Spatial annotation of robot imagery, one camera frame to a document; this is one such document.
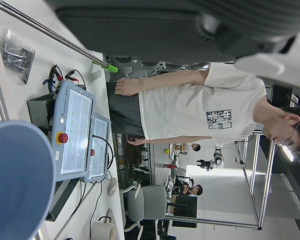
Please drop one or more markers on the white computer mouse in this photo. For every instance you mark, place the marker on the white computer mouse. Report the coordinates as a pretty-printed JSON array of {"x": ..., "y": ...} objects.
[{"x": 112, "y": 187}]

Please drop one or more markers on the grey metal box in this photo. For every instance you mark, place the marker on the grey metal box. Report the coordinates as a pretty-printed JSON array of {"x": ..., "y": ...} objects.
[{"x": 40, "y": 110}]

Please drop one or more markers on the plastic bag of black parts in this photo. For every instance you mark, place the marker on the plastic bag of black parts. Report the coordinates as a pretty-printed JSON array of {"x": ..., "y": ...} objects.
[{"x": 15, "y": 53}]

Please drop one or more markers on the red black clip lead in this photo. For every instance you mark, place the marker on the red black clip lead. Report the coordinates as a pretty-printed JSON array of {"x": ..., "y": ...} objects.
[
  {"x": 55, "y": 72},
  {"x": 75, "y": 75}
]

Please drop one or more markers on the blue-grey teach pendant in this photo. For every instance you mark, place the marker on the blue-grey teach pendant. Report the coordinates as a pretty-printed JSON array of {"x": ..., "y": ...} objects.
[
  {"x": 100, "y": 155},
  {"x": 75, "y": 130}
]

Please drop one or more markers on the black monitor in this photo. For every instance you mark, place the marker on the black monitor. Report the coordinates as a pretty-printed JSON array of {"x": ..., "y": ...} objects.
[{"x": 185, "y": 207}]

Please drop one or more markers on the background person wearing glasses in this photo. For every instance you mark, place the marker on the background person wearing glasses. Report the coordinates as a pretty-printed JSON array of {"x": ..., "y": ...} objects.
[{"x": 196, "y": 191}]

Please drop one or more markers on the blue tape strip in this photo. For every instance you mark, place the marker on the blue tape strip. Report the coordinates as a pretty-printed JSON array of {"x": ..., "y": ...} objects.
[{"x": 50, "y": 83}]

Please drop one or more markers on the metal rod with green tip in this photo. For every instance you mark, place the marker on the metal rod with green tip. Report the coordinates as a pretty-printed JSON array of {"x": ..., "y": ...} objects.
[{"x": 112, "y": 67}]

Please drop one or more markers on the light blue plastic cup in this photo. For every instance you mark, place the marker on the light blue plastic cup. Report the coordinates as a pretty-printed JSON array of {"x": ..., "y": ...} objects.
[{"x": 17, "y": 180}]

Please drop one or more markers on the black ribbed block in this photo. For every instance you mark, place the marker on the black ribbed block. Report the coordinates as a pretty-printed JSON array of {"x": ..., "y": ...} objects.
[{"x": 65, "y": 195}]

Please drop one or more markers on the background person black hair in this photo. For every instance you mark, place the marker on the background person black hair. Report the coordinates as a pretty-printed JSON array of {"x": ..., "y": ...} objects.
[{"x": 196, "y": 146}]

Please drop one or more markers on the grey office chair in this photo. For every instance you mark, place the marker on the grey office chair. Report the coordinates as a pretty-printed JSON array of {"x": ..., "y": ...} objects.
[{"x": 152, "y": 202}]

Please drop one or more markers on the person in white t-shirt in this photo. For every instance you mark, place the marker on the person in white t-shirt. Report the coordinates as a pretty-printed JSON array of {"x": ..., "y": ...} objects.
[{"x": 190, "y": 100}]

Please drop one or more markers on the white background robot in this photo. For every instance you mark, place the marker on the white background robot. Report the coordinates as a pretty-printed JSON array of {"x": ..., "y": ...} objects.
[{"x": 218, "y": 158}]

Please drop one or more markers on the aluminium cage frame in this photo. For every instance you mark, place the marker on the aluminium cage frame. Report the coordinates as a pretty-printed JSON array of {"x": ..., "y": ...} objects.
[{"x": 260, "y": 225}]

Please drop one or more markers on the ceiling light strip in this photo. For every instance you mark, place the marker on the ceiling light strip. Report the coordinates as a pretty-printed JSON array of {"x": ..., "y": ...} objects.
[{"x": 288, "y": 152}]

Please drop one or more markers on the white tape roll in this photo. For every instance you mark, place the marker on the white tape roll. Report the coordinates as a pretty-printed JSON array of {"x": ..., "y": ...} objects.
[{"x": 102, "y": 231}]

